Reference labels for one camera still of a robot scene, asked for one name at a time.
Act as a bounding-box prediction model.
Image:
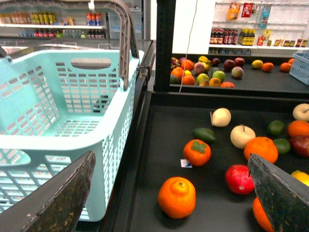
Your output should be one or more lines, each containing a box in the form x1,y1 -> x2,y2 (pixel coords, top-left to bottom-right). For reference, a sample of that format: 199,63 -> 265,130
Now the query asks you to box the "small tangerine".
287,120 -> 309,137

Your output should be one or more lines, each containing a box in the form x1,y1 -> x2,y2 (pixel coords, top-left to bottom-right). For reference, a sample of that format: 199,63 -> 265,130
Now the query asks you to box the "cream round pear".
230,124 -> 256,149

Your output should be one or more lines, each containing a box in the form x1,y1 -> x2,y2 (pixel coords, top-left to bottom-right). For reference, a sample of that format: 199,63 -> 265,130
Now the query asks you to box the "white hanging cable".
179,0 -> 199,93

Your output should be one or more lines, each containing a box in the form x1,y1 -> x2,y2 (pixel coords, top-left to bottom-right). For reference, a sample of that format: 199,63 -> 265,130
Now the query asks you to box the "black shelf upright post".
154,0 -> 176,91

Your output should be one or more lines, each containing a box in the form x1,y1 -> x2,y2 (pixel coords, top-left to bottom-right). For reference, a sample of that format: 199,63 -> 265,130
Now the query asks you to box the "red yellow apple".
289,135 -> 309,158

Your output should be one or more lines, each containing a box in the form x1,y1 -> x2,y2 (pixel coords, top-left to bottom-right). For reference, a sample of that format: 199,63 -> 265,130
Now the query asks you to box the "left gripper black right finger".
248,154 -> 309,232

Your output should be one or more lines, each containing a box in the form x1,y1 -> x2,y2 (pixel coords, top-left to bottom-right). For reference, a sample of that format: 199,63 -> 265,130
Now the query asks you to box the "grey basket handle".
0,0 -> 139,90

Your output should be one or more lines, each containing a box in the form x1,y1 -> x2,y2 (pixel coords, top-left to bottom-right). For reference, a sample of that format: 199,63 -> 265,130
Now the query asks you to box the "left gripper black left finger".
0,151 -> 96,232

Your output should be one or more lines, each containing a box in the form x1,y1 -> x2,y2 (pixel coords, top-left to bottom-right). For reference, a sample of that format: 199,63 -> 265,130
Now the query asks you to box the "white price tag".
180,159 -> 193,168

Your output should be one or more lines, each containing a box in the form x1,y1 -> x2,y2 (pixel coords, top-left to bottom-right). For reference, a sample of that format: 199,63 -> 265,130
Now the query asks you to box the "mint green shopping basket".
0,50 -> 140,221

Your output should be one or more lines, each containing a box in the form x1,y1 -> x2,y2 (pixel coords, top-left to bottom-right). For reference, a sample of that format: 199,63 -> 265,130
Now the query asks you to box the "green lime lower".
273,138 -> 291,155

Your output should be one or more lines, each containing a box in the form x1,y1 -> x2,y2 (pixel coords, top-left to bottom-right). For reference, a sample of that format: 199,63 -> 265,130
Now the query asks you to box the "large bumpy orange centre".
244,137 -> 279,164

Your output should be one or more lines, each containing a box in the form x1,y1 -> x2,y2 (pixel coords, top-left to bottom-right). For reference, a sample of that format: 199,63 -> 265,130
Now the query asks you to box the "green lime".
267,120 -> 284,136
273,138 -> 291,155

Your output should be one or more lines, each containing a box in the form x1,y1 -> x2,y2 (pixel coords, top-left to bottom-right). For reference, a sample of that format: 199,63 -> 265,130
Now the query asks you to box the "dark green avocado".
192,128 -> 217,144

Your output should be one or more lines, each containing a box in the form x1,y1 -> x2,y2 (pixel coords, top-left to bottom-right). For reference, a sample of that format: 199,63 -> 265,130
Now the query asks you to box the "black front fruit shelf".
101,92 -> 306,232

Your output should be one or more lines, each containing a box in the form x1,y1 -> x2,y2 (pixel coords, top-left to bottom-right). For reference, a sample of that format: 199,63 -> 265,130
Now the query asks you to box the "bumpy orange front left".
157,176 -> 196,219

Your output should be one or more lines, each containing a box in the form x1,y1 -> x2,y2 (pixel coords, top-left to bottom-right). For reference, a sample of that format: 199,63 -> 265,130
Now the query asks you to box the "green lime upper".
267,120 -> 284,136

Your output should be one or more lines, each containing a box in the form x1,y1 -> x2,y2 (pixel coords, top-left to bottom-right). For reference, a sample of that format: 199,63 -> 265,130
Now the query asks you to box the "yellow lemon larger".
291,170 -> 309,186

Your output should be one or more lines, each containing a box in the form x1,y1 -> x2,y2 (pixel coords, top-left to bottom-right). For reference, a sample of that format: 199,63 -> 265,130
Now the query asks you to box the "small blue plastic basket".
289,51 -> 309,86

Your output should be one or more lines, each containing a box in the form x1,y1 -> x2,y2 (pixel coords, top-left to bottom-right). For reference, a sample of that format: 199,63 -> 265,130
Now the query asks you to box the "red pomegranate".
225,164 -> 254,195

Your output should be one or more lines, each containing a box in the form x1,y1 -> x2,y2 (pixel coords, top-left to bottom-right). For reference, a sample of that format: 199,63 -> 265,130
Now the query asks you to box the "orange persimmon green leaf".
183,139 -> 211,167

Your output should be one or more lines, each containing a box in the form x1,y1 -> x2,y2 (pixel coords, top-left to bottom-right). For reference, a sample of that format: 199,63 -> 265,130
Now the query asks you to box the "cream pear tilted left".
210,108 -> 231,127

